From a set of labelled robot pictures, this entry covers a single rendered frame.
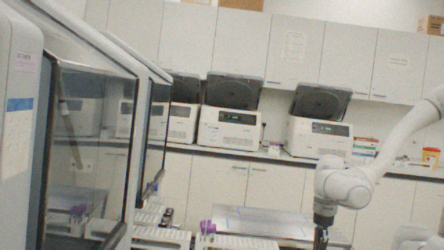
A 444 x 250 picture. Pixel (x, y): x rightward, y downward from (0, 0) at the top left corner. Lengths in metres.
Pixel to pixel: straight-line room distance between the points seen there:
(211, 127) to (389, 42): 1.89
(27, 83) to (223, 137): 3.32
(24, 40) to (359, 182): 1.07
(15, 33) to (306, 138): 3.50
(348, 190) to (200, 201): 2.66
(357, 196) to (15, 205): 1.02
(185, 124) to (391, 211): 2.03
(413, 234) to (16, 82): 1.52
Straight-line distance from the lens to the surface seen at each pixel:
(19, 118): 0.57
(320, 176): 1.53
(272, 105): 4.47
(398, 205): 4.26
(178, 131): 3.84
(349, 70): 4.29
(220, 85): 4.09
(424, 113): 1.70
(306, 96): 4.18
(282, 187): 3.94
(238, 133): 3.83
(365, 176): 1.43
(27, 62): 0.58
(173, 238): 1.56
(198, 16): 4.16
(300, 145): 3.91
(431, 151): 4.64
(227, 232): 1.85
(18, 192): 0.60
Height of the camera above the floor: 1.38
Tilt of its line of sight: 3 degrees down
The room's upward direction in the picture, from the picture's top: 7 degrees clockwise
